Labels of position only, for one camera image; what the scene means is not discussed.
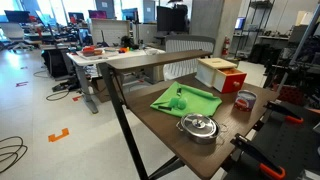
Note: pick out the white wooden drawer box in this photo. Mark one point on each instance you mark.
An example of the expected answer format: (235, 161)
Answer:
(208, 68)

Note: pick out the cardboard box under desk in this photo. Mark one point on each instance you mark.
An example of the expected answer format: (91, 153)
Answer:
(101, 88)

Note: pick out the red front wooden drawer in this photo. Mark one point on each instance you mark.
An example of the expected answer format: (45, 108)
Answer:
(230, 80)

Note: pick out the green toy dumbbell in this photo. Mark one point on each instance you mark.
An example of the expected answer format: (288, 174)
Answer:
(177, 102)

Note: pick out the dark wooden table shelf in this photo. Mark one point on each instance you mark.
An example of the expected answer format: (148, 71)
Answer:
(156, 60)

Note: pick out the green cloth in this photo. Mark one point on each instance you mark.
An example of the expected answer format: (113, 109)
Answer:
(193, 100)

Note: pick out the white slatted partition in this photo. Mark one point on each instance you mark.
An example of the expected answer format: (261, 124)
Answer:
(186, 50)

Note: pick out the steel pot with lid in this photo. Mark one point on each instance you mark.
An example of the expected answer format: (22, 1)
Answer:
(199, 128)

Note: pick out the white standing desk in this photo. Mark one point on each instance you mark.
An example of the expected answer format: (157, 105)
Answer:
(100, 63)

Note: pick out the black computer monitor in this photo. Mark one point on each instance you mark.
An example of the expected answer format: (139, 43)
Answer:
(171, 19)

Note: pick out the red fire extinguisher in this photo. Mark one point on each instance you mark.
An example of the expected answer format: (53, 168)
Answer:
(226, 46)

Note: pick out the red orange toy on desk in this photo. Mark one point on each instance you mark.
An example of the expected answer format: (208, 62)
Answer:
(91, 51)

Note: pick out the lit laptop screen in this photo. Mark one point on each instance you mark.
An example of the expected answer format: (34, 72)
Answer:
(239, 23)

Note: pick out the orange floor tape marker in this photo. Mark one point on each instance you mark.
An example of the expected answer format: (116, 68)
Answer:
(58, 135)

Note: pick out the black orange bar clamp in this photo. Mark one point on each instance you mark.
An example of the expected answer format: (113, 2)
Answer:
(283, 112)
(256, 155)

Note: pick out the black metal shelving rack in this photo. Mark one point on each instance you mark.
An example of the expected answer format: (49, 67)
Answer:
(258, 23)

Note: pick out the white office chair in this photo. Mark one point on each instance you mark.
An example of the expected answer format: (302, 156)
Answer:
(13, 35)

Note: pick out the black metal table frame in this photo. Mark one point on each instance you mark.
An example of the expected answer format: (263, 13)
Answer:
(121, 116)

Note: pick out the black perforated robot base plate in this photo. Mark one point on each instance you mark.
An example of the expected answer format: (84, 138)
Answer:
(286, 143)

